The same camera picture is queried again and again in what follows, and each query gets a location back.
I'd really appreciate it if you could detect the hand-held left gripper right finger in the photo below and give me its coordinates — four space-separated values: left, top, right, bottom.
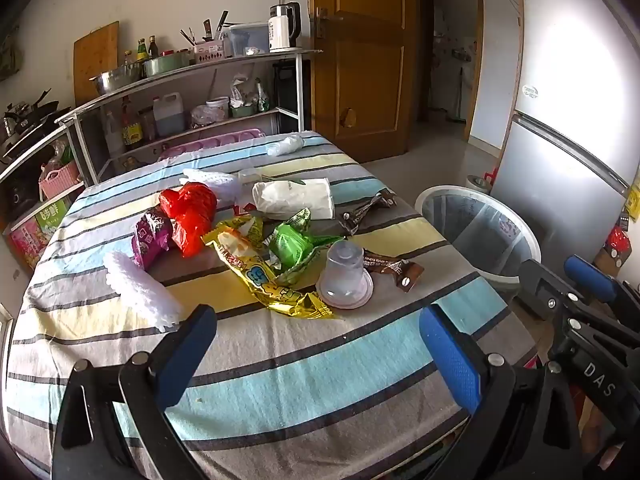
419 304 583 480

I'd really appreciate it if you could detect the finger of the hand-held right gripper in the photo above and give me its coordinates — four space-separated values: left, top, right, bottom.
565 255 640 321
517 258 640 348

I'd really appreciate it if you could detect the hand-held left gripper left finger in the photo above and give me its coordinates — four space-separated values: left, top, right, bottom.
50 304 218 480

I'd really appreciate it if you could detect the white trash bin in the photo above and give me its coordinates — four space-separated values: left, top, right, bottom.
415 185 543 287

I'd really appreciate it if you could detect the red plastic bag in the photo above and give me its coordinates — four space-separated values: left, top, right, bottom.
159 182 218 258

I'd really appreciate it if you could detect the white paper bag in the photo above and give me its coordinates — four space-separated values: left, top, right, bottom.
251 177 336 221

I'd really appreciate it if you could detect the cardboard box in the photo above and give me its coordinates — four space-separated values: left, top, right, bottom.
592 245 633 281

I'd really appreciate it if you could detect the small red bag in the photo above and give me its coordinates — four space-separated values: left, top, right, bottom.
605 227 633 261

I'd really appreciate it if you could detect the white foam net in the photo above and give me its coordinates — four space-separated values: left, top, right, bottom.
103 251 183 333

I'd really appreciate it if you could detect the brown wrapper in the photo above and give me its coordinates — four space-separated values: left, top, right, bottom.
362 249 425 293
339 190 397 236

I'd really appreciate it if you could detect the yellow snack wrapper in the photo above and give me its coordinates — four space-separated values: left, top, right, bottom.
201 215 343 321

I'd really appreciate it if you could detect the purple snack packet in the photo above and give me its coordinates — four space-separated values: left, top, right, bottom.
131 208 174 271

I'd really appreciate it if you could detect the clear plastic cup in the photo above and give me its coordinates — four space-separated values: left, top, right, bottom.
237 167 263 193
315 240 375 309

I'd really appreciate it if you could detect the green snack packet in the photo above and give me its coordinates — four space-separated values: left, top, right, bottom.
267 207 346 286

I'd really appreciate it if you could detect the silver refrigerator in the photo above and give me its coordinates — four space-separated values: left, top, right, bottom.
490 0 640 281

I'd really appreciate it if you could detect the pink box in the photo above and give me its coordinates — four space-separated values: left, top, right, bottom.
7 220 51 268

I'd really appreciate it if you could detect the green box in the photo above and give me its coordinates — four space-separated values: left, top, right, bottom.
35 199 71 233

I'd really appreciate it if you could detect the pink plastic basket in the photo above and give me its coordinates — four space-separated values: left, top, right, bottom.
39 162 82 201

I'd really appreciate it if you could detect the pink plastic tray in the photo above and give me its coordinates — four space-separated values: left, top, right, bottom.
157 127 266 162

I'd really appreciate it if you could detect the yellow-labelled oil bottle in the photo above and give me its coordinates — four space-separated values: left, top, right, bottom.
122 97 144 148

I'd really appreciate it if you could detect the white plastic bottle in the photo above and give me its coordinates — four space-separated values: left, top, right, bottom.
102 110 126 157

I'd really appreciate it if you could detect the crumpled white plastic bag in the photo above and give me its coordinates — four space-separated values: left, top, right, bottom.
266 135 306 157

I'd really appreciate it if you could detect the white plastic jug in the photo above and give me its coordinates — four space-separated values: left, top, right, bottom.
152 92 186 136

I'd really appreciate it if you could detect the crumpled clear plastic bag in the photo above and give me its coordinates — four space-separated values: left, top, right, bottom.
190 105 226 128

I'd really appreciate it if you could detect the low metal shelf rack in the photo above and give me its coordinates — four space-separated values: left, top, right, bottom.
0 120 87 261

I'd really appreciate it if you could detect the knotted white plastic bag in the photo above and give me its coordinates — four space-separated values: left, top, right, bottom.
230 75 257 108

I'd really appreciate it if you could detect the steel mixing bowl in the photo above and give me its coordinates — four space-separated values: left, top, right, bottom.
89 65 146 95

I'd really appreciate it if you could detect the stack of cooking pots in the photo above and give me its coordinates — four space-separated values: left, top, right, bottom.
0 89 71 161

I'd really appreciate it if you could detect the wooden door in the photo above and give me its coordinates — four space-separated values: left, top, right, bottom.
307 0 421 163

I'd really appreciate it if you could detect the tall metal shelf rack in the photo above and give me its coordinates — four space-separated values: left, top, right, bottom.
55 49 323 186

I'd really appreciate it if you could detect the green enamel basin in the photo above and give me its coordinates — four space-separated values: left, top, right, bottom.
143 52 193 78

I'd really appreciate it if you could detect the pink utensil holder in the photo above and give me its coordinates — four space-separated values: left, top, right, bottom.
194 42 227 63

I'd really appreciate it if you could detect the wooden cutting board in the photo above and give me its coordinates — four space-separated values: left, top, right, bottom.
73 21 121 106

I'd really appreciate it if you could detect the clear storage box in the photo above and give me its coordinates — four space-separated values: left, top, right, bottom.
222 23 271 58

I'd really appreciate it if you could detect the white electric kettle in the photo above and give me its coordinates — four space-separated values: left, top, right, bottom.
268 2 302 53

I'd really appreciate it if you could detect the hanging green cloth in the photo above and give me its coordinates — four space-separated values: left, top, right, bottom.
0 35 26 82

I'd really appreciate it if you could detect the metal door handle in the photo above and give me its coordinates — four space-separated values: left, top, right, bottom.
312 7 343 38

